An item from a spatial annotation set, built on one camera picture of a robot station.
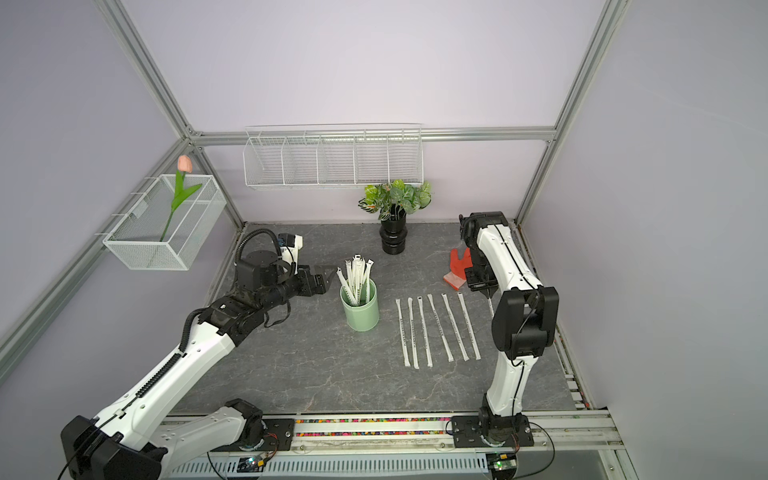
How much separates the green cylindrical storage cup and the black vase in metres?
0.25

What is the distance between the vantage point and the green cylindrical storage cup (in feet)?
2.71

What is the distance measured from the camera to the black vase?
983 millimetres
